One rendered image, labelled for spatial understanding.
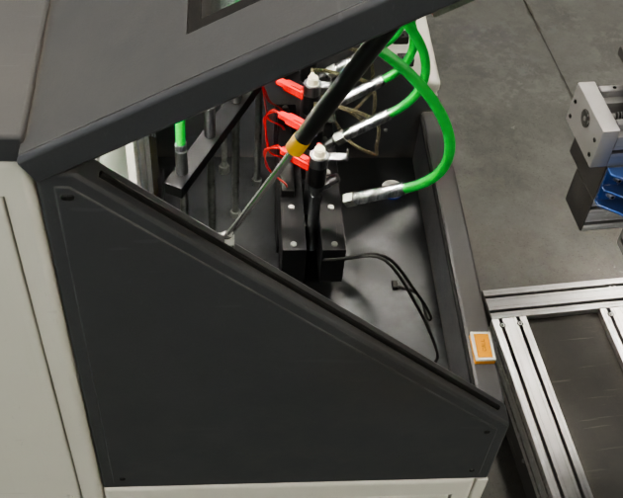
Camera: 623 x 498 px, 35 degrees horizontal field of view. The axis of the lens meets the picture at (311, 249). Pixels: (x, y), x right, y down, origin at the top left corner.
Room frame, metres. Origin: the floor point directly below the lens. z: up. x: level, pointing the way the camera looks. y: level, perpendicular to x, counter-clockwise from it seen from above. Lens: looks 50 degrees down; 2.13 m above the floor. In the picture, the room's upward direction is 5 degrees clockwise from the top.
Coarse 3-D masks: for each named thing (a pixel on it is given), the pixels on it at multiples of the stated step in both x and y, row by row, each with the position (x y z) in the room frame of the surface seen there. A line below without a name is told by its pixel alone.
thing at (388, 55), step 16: (384, 48) 0.93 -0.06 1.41; (400, 64) 0.92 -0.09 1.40; (416, 80) 0.92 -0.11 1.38; (432, 96) 0.91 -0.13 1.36; (176, 128) 1.00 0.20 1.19; (448, 128) 0.90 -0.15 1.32; (176, 144) 1.00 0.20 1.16; (448, 144) 0.90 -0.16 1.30; (448, 160) 0.90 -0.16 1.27; (432, 176) 0.91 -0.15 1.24
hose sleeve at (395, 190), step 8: (392, 184) 0.93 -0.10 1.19; (400, 184) 0.92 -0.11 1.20; (360, 192) 0.93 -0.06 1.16; (368, 192) 0.93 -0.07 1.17; (376, 192) 0.92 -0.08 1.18; (384, 192) 0.92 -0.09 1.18; (392, 192) 0.92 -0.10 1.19; (400, 192) 0.91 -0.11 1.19; (360, 200) 0.93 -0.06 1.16; (368, 200) 0.92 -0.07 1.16; (376, 200) 0.92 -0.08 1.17
